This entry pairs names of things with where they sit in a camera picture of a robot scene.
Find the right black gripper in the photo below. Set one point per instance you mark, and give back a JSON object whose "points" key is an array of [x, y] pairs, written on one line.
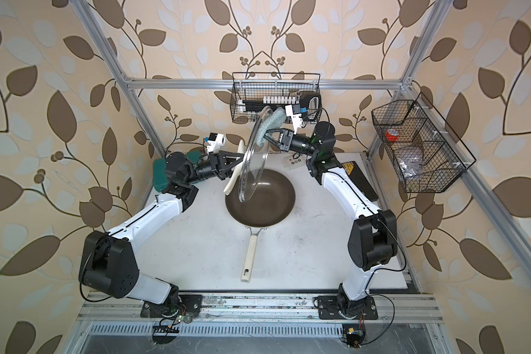
{"points": [[282, 145]]}

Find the glass pot lid cream handle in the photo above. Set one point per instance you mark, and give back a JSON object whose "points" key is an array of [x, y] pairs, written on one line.
{"points": [[253, 164]]}

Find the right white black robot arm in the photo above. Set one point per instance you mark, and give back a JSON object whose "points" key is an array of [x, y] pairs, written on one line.
{"points": [[372, 242]]}

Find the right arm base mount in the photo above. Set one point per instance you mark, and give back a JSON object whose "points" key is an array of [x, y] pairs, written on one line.
{"points": [[340, 308]]}

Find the brown frying pan cream handle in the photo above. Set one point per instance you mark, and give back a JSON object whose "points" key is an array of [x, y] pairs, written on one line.
{"points": [[272, 202]]}

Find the green plastic tool case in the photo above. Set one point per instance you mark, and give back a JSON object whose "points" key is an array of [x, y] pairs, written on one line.
{"points": [[164, 168]]}

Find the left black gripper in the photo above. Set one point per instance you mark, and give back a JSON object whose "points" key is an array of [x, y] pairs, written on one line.
{"points": [[214, 167]]}

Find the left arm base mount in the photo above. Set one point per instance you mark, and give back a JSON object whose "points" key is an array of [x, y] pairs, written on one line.
{"points": [[174, 306]]}

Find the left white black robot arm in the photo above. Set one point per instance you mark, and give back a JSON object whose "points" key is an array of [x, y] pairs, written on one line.
{"points": [[109, 261]]}

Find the green microfibre cloth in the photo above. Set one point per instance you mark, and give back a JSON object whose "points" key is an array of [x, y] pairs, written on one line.
{"points": [[273, 121]]}

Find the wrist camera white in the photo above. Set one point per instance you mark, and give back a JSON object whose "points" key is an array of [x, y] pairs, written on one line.
{"points": [[214, 142], [294, 112]]}

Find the black wire basket back wall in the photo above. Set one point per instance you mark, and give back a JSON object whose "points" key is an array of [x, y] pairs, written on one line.
{"points": [[251, 92]]}

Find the black socket set holder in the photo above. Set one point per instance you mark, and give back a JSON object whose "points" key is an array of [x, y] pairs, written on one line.
{"points": [[248, 110]]}

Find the black flat box yellow label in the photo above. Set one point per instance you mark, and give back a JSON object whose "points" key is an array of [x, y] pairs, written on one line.
{"points": [[356, 175]]}

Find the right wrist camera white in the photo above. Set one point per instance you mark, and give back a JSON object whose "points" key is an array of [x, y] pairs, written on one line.
{"points": [[294, 112]]}

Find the black wire basket right wall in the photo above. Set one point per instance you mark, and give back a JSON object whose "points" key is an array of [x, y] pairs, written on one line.
{"points": [[445, 156]]}

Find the clear plastic bag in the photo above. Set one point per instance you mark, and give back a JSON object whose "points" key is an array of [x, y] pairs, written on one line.
{"points": [[410, 161]]}

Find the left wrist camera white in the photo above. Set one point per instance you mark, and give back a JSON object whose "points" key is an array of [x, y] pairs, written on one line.
{"points": [[214, 142]]}

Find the black wire basket wall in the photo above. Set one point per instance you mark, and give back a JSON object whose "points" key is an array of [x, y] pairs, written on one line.
{"points": [[251, 92], [445, 156]]}

